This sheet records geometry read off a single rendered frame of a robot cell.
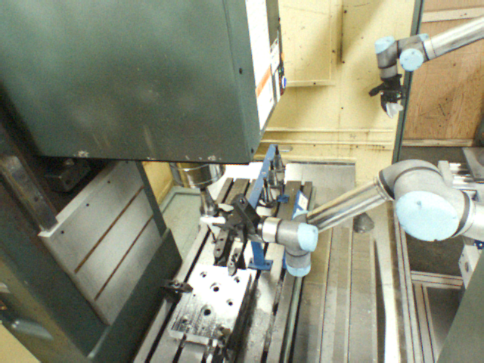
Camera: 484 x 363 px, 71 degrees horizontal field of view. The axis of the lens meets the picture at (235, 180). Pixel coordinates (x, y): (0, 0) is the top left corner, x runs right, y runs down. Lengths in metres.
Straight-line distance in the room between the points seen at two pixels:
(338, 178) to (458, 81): 1.95
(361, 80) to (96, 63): 1.36
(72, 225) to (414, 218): 0.99
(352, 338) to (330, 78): 1.20
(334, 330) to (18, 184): 1.22
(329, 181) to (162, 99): 1.45
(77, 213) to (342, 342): 1.08
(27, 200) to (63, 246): 0.19
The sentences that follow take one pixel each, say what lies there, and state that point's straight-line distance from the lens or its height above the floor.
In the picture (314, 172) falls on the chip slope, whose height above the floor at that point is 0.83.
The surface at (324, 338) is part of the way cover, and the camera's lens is 1.50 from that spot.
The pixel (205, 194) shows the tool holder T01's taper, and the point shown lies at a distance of 1.04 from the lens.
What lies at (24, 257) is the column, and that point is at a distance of 1.19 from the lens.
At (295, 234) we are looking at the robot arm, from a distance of 0.98.
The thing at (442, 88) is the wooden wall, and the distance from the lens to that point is 3.72.
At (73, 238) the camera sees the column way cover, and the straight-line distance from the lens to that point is 1.24.
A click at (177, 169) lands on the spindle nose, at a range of 0.93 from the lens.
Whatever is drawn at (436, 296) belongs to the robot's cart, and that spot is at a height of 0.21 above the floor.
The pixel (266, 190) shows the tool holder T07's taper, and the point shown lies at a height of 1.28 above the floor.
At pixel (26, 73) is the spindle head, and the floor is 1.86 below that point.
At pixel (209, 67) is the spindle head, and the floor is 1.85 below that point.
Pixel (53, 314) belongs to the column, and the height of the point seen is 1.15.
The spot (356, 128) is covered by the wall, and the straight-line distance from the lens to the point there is 1.98.
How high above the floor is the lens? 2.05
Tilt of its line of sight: 36 degrees down
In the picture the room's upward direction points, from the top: 11 degrees counter-clockwise
